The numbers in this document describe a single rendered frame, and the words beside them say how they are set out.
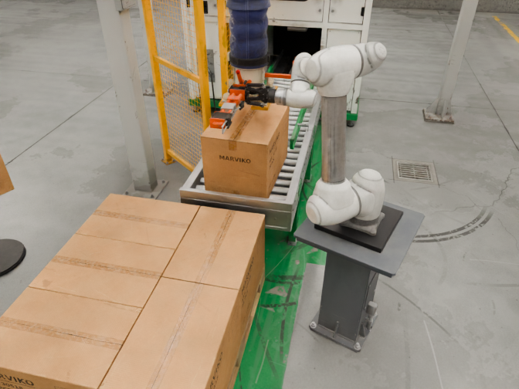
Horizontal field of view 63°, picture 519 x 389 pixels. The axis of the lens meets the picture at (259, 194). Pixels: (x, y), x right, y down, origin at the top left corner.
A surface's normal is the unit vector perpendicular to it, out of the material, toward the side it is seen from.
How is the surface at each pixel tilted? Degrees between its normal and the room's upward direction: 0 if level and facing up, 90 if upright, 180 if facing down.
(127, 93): 89
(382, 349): 0
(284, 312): 0
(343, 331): 90
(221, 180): 90
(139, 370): 0
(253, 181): 90
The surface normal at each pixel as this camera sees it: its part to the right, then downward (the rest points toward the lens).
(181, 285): 0.00, -0.82
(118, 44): -0.21, 0.56
